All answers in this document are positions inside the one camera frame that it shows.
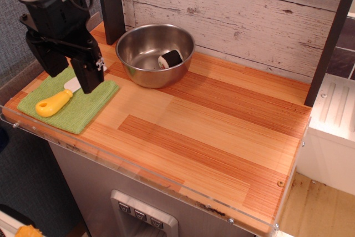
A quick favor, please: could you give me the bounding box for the toy sushi roll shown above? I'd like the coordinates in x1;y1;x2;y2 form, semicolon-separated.
158;49;184;69

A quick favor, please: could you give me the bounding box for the silver dispenser button panel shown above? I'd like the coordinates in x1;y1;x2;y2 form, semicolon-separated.
110;190;179;236

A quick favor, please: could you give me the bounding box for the stainless steel bowl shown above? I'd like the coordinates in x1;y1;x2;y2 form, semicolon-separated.
116;24;195;88

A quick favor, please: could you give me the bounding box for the dark shelf post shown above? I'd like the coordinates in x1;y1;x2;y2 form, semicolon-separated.
304;0;353;107
100;0;126;45

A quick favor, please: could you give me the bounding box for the white toy sink unit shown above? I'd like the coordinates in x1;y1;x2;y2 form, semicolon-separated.
296;74;354;194

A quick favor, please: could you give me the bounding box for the yellow handled toy knife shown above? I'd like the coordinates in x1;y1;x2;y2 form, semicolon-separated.
35;77;82;118

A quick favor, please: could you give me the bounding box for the silver toy fridge cabinet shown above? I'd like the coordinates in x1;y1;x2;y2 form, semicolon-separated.
50;144;252;236

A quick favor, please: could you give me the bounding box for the orange yellow object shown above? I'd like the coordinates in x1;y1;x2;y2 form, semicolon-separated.
15;225;43;237

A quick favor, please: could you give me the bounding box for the dark left shelf post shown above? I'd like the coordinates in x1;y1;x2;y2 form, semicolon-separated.
100;0;126;45

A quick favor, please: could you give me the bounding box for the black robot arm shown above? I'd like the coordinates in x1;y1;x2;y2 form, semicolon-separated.
19;0;104;94

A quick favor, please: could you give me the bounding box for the green folded towel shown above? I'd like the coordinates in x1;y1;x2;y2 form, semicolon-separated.
17;67;119;134

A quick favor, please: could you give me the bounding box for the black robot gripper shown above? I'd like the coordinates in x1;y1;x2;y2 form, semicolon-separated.
19;0;104;94

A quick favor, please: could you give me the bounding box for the clear acrylic edge guard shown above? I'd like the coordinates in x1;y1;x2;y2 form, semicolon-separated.
0;103;281;237

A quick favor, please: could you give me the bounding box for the dark right shelf post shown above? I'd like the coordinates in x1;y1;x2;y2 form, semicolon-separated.
304;0;353;107

